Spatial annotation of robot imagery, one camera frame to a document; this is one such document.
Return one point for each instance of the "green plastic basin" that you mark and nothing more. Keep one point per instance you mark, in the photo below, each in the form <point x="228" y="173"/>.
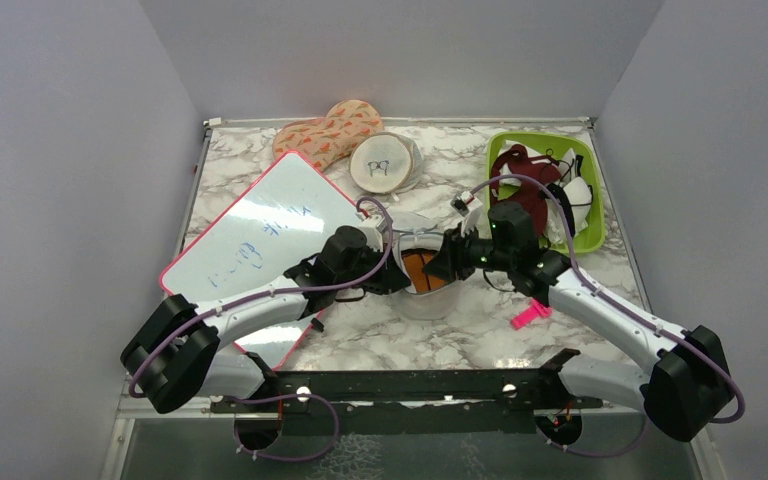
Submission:
<point x="555" y="145"/>

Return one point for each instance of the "grey mesh laundry bag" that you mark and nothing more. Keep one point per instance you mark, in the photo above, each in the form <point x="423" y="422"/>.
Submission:
<point x="417" y="241"/>

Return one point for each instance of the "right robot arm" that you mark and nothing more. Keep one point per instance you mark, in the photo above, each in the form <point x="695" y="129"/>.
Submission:
<point x="678" y="378"/>

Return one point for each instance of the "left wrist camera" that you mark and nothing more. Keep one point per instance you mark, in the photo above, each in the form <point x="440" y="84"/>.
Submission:
<point x="377" y="232"/>

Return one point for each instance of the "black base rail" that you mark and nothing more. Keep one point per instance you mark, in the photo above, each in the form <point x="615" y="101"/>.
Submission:
<point x="395" y="402"/>

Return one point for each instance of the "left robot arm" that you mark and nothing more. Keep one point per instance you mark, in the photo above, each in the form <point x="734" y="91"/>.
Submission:
<point x="176" y="355"/>

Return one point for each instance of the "white garment in basin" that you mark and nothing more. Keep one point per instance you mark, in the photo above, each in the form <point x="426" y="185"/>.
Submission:
<point x="522" y="160"/>

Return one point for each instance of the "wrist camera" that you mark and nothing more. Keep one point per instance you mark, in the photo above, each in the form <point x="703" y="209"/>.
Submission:
<point x="470" y="208"/>
<point x="377" y="232"/>

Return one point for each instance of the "orange patterned pouch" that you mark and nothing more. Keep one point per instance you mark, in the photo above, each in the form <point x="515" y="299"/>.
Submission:
<point x="325" y="140"/>

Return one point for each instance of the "pink framed whiteboard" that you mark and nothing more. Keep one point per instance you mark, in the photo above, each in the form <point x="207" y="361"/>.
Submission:
<point x="286" y="215"/>

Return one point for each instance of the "black and white bra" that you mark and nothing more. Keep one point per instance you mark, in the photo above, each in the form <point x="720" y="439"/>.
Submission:
<point x="576" y="193"/>

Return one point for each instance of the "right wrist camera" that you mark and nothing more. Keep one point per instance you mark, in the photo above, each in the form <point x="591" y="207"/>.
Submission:
<point x="470" y="208"/>

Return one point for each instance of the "pink plastic clip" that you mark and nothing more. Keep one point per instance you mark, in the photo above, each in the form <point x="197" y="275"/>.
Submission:
<point x="534" y="311"/>

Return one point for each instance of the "orange bra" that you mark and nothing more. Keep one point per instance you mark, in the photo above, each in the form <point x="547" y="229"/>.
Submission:
<point x="414" y="262"/>

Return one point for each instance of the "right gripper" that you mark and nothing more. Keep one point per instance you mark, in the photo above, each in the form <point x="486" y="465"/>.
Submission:
<point x="451" y="262"/>

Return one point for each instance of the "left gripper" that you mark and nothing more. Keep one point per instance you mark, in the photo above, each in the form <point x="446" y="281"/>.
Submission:
<point x="391" y="278"/>

